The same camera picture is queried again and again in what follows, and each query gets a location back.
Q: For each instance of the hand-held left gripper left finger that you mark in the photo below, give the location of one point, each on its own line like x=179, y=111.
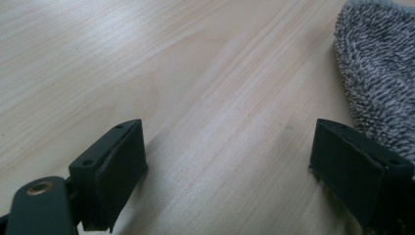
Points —
x=111, y=169

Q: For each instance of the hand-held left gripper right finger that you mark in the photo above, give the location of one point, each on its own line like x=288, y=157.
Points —
x=352, y=169

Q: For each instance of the grey terry towel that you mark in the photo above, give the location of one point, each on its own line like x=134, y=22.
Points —
x=378, y=65

